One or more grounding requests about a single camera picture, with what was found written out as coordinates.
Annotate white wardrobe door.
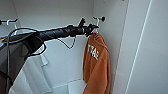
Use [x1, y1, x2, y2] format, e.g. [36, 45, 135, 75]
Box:
[112, 0, 168, 94]

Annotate white wardrobe carcass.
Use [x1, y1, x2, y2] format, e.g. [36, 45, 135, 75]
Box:
[0, 0, 129, 94]

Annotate orange hoodie with white print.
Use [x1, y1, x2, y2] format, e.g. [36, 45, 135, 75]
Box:
[82, 32, 111, 94]

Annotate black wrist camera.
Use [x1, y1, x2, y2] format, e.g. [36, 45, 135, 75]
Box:
[77, 17, 87, 28]

